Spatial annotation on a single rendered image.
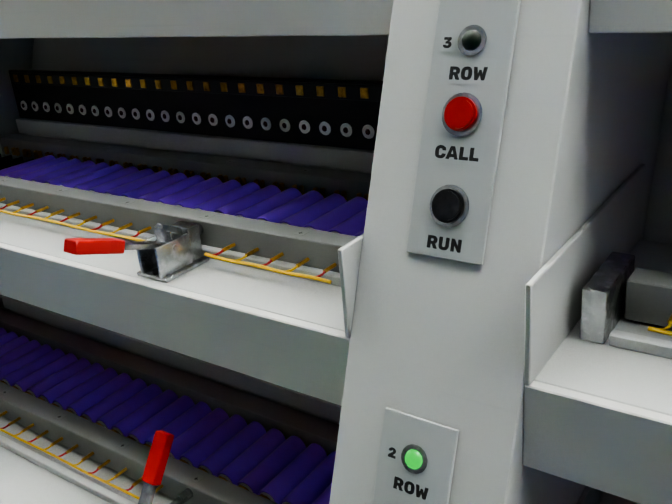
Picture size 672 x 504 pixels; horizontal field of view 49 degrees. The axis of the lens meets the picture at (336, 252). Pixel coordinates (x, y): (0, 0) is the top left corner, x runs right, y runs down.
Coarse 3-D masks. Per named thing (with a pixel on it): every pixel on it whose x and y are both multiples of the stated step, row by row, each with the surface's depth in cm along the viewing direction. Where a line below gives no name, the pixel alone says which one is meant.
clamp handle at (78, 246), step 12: (156, 228) 47; (72, 240) 42; (84, 240) 43; (96, 240) 43; (108, 240) 44; (120, 240) 45; (168, 240) 48; (72, 252) 42; (84, 252) 42; (96, 252) 43; (108, 252) 44; (120, 252) 45
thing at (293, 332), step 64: (0, 128) 84; (64, 128) 78; (128, 128) 73; (0, 256) 56; (64, 256) 53; (128, 256) 52; (128, 320) 50; (192, 320) 46; (256, 320) 42; (320, 320) 41; (320, 384) 41
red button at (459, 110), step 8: (448, 104) 35; (456, 104) 34; (464, 104) 34; (472, 104) 34; (448, 112) 34; (456, 112) 34; (464, 112) 34; (472, 112) 34; (448, 120) 34; (456, 120) 34; (464, 120) 34; (472, 120) 34; (456, 128) 34; (464, 128) 34
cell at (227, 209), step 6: (270, 186) 58; (276, 186) 58; (258, 192) 56; (264, 192) 57; (270, 192) 57; (276, 192) 57; (240, 198) 55; (246, 198) 55; (252, 198) 56; (258, 198) 56; (264, 198) 56; (228, 204) 54; (234, 204) 54; (240, 204) 55; (246, 204) 55; (252, 204) 55; (216, 210) 53; (222, 210) 53; (228, 210) 54; (234, 210) 54; (240, 210) 54
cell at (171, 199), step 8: (200, 184) 60; (208, 184) 60; (216, 184) 61; (176, 192) 58; (184, 192) 58; (192, 192) 59; (200, 192) 59; (160, 200) 57; (168, 200) 57; (176, 200) 57
